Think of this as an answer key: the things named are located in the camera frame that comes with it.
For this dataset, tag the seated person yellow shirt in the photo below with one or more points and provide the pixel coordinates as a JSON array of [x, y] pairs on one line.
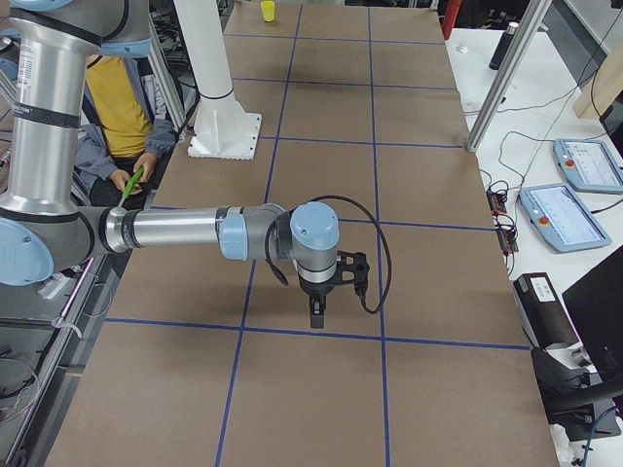
[[124, 125]]

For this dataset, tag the small electronics board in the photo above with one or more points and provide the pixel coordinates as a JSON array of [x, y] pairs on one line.
[[497, 201]]

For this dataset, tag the black thermos bottle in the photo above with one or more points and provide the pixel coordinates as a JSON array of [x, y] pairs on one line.
[[503, 45]]

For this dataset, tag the black computer monitor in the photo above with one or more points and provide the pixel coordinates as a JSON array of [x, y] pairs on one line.
[[594, 304]]

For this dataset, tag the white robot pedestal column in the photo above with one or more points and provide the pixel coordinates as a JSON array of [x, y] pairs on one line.
[[222, 129]]

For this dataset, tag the green handled grabber stick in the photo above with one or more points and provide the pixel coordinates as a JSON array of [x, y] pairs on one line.
[[132, 187]]

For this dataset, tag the aluminium frame post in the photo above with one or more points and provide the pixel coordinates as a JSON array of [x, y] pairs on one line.
[[534, 14]]

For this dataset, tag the upper teach pendant tablet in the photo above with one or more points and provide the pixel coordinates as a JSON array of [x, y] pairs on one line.
[[588, 165]]

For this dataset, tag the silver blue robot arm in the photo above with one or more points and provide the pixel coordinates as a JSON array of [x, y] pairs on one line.
[[43, 231]]

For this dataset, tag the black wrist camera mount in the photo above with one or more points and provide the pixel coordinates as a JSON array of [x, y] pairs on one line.
[[352, 269]]

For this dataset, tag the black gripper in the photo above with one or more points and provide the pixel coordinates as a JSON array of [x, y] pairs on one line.
[[314, 289]]

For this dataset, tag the teach pendant tablet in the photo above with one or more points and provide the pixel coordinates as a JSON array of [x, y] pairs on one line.
[[562, 219], [588, 165]]

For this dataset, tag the yellow plastic cup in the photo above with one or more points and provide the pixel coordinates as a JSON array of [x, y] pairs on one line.
[[268, 9]]

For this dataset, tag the lower teach pendant tablet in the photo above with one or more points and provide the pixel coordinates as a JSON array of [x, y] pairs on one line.
[[562, 219]]

